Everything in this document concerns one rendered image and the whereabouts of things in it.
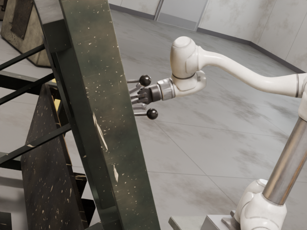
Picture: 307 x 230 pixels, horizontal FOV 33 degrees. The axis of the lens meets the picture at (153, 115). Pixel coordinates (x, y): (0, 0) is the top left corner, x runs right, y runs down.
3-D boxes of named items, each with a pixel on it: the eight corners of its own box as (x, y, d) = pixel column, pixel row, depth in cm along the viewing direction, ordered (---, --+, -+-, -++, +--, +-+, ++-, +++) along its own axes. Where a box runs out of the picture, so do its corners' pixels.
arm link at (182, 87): (168, 88, 230) (166, 66, 221) (200, 79, 232) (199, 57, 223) (176, 104, 223) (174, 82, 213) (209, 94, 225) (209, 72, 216)
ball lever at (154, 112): (118, 123, 167) (157, 121, 163) (115, 113, 165) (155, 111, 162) (121, 117, 170) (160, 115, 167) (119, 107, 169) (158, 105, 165)
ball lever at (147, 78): (110, 91, 162) (150, 88, 158) (107, 80, 160) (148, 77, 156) (113, 85, 165) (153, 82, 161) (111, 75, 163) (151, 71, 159)
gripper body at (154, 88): (158, 96, 227) (138, 102, 225) (154, 79, 223) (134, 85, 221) (162, 103, 220) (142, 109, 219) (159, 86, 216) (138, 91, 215)
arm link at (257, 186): (264, 220, 248) (283, 181, 242) (267, 239, 231) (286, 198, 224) (233, 207, 249) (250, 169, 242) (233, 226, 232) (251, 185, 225)
